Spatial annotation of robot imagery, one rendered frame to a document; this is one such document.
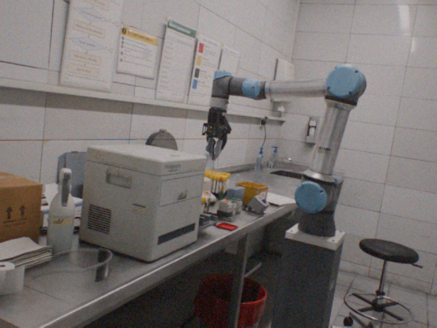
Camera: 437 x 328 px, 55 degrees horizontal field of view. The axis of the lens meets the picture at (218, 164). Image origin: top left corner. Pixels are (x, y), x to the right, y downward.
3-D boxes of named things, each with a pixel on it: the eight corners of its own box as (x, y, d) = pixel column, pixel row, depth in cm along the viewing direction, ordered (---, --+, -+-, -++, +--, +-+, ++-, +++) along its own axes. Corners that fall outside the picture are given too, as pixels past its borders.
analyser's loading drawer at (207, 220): (189, 237, 142) (191, 222, 141) (172, 233, 145) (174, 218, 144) (216, 226, 160) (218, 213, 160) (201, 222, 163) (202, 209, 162)
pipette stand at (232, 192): (235, 211, 199) (237, 190, 197) (222, 207, 202) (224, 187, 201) (244, 207, 207) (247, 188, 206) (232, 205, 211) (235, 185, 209)
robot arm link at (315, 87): (370, 71, 163) (252, 79, 184) (366, 68, 153) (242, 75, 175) (369, 102, 163) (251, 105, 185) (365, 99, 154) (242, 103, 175)
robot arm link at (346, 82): (329, 213, 162) (370, 71, 152) (320, 220, 148) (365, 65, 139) (299, 203, 167) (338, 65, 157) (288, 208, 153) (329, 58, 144)
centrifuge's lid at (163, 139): (151, 128, 205) (138, 128, 209) (150, 179, 206) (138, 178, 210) (179, 129, 222) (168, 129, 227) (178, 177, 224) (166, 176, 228)
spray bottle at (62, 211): (60, 259, 114) (67, 172, 111) (36, 251, 118) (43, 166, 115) (82, 252, 122) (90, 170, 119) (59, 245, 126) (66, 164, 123)
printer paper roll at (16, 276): (0, 298, 90) (2, 273, 89) (-17, 290, 92) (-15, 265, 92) (23, 289, 95) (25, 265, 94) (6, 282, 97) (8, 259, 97)
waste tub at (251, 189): (255, 207, 211) (258, 188, 209) (232, 202, 217) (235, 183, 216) (266, 204, 222) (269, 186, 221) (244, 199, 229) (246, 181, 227)
